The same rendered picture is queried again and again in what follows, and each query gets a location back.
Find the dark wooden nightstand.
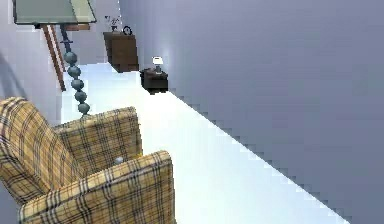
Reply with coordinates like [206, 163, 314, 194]
[139, 67, 169, 96]

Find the small white table lamp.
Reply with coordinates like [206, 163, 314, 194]
[152, 56, 164, 75]

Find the brown wooden dresser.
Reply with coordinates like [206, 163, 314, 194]
[102, 31, 140, 74]

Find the small vase with plant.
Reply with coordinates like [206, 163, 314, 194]
[104, 15, 121, 34]

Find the tan plaid armchair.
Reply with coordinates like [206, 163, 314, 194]
[0, 96, 177, 224]

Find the grey beaded floor lamp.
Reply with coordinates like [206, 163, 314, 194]
[12, 0, 98, 117]

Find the brown wooden easel stand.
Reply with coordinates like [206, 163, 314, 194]
[39, 23, 91, 93]

